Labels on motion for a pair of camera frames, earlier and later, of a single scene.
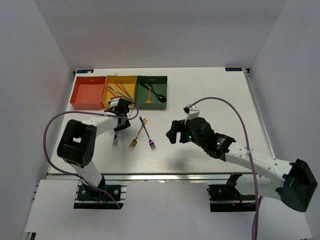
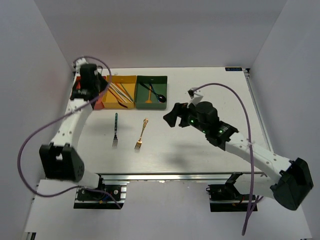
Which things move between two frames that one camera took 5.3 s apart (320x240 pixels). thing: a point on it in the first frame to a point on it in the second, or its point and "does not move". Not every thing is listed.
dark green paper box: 151,92 does not move
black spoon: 161,98 does not move
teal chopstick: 125,90 to 124,95
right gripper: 177,127 to 171,117
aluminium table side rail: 247,72 does not move
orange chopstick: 122,89 does not move
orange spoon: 149,101 does not move
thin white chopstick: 114,90 does not move
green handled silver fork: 115,140 does not move
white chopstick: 113,89 to 121,92
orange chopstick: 113,93 does not move
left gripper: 126,125 to 104,83
